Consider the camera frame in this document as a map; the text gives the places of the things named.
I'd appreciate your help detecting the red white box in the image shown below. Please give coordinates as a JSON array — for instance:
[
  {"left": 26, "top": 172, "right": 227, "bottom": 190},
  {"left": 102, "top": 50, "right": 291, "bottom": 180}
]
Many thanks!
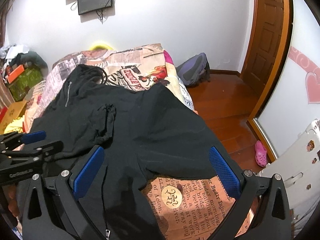
[{"left": 0, "top": 106, "right": 8, "bottom": 122}]

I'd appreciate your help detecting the red striped curtain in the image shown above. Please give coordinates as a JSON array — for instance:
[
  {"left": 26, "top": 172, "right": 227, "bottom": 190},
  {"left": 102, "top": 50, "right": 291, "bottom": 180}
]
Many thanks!
[{"left": 0, "top": 2, "right": 14, "bottom": 109}]

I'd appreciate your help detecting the black zip hoodie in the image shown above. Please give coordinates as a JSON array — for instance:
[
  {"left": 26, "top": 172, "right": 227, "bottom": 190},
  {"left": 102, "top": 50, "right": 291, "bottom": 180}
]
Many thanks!
[{"left": 16, "top": 64, "right": 238, "bottom": 240}]

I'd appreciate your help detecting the green patterned storage box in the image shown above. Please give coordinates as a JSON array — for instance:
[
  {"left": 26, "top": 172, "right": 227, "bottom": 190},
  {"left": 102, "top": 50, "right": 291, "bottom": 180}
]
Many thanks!
[{"left": 8, "top": 67, "right": 43, "bottom": 102}]

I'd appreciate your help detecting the white clothes pile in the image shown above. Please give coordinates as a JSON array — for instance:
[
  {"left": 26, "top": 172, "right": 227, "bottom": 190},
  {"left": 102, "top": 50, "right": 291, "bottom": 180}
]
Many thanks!
[{"left": 1, "top": 44, "right": 29, "bottom": 65}]

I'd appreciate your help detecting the newspaper print bed cover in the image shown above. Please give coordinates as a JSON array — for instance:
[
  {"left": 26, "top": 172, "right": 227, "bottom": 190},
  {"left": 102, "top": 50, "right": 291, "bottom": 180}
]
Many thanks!
[{"left": 23, "top": 43, "right": 253, "bottom": 240}]

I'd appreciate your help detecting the yellow fleece blanket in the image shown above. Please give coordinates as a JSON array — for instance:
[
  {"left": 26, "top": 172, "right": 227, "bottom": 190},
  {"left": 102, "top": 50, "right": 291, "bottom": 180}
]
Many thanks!
[{"left": 4, "top": 115, "right": 25, "bottom": 134}]

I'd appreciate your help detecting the person's left hand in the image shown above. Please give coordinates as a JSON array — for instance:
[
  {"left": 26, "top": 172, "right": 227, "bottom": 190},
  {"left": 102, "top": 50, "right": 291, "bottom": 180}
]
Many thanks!
[{"left": 8, "top": 185, "right": 20, "bottom": 217}]

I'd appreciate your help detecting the pink croc shoe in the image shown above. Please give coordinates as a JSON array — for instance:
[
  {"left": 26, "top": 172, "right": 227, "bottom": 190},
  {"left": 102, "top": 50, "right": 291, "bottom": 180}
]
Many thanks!
[{"left": 254, "top": 140, "right": 267, "bottom": 167}]

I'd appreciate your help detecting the wooden lap desk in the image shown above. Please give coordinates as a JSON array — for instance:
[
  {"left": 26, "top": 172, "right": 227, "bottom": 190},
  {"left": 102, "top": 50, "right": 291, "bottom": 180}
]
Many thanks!
[{"left": 1, "top": 100, "right": 27, "bottom": 134}]

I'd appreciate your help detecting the white wardrobe sliding door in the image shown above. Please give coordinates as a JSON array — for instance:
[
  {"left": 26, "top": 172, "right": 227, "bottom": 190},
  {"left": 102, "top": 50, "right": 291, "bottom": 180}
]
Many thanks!
[{"left": 254, "top": 0, "right": 319, "bottom": 159}]

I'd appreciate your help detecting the purple grey backpack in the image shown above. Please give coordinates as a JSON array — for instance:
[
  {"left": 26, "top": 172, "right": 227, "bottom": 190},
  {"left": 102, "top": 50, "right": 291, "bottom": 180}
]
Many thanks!
[{"left": 176, "top": 53, "right": 210, "bottom": 87}]

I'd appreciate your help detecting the orange box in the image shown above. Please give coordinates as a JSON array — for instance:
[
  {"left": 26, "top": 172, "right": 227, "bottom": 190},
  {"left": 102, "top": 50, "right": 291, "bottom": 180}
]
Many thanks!
[{"left": 7, "top": 64, "right": 24, "bottom": 84}]

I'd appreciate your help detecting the dark green jacket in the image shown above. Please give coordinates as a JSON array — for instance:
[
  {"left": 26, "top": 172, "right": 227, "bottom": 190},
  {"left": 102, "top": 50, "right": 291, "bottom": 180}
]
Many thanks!
[{"left": 20, "top": 51, "right": 48, "bottom": 68}]

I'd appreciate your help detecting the white folding panel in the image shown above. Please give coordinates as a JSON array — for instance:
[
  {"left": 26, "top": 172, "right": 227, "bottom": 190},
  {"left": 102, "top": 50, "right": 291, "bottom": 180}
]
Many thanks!
[{"left": 257, "top": 119, "right": 320, "bottom": 238}]

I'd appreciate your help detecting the brown wooden door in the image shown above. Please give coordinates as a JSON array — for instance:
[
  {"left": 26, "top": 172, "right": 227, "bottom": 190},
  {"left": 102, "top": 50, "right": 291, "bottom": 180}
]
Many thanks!
[{"left": 241, "top": 0, "right": 284, "bottom": 95}]

